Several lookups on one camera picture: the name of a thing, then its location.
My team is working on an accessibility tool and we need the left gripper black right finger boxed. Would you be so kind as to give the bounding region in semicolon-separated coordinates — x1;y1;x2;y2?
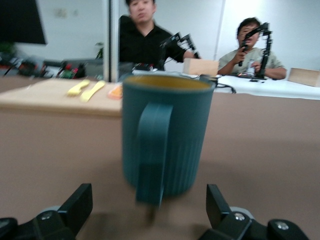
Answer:
199;184;310;240

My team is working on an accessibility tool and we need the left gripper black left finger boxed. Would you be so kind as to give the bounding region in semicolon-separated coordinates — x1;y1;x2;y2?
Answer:
0;183;94;240

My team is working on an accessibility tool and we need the dark teal ribbed cup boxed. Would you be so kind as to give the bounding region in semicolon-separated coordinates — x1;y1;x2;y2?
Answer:
121;74;216;209

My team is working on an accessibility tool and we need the brown table cover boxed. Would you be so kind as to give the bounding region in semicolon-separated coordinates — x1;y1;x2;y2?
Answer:
0;74;320;240

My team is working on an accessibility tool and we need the yellow plastic knife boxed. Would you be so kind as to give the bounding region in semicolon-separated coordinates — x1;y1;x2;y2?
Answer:
79;80;107;103

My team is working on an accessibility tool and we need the yellow plastic fork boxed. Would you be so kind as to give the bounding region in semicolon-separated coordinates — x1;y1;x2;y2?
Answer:
66;80;91;98

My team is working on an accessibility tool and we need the white desk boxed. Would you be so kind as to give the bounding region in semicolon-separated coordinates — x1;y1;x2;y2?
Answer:
159;63;320;101

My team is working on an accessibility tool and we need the red green circuit board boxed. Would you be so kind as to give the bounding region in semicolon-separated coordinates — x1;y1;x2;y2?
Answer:
58;63;86;79

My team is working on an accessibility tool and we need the cardboard box centre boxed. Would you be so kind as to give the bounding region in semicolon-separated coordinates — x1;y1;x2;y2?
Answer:
183;57;220;76

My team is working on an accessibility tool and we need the cardboard box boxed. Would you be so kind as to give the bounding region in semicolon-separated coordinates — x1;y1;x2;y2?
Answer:
287;67;320;88
183;57;220;76

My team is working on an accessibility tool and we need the person in beige shirt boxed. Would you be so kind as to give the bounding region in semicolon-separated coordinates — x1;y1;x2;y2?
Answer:
217;16;288;81

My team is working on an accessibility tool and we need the green potted plant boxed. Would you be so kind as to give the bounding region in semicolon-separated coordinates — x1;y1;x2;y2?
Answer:
0;41;16;59
94;41;105;60

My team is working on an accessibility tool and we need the cardboard box right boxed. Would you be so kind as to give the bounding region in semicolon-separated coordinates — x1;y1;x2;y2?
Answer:
287;67;320;88

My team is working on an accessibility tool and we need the person in black shirt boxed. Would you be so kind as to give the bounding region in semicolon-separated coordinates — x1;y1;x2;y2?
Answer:
118;0;201;76

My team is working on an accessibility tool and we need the bamboo cutting board metal handle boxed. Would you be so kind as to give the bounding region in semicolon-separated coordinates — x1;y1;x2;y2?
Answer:
0;78;124;119

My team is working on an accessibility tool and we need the black cable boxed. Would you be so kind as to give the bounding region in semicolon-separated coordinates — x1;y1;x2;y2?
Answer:
214;81;237;95

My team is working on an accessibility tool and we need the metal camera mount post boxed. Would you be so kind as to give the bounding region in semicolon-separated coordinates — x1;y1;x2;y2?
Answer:
102;0;121;84

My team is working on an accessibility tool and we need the black wall screen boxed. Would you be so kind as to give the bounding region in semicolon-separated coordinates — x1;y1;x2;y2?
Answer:
0;0;49;46

